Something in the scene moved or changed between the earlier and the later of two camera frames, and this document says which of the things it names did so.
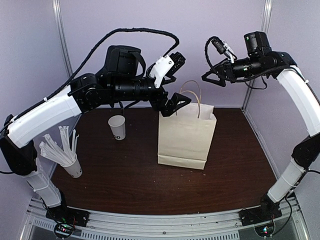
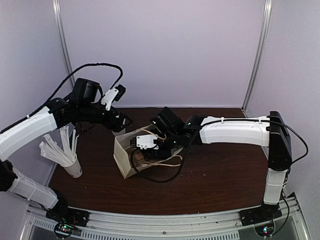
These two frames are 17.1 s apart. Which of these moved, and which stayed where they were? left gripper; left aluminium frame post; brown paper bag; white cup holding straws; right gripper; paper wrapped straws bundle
Moved: left gripper; brown paper bag; right gripper
Stayed: left aluminium frame post; paper wrapped straws bundle; white cup holding straws
